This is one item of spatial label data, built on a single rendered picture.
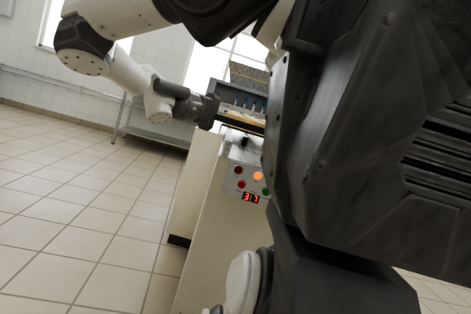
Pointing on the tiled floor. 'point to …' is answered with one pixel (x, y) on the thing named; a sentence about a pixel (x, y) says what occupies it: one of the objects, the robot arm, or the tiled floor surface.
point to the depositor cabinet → (197, 182)
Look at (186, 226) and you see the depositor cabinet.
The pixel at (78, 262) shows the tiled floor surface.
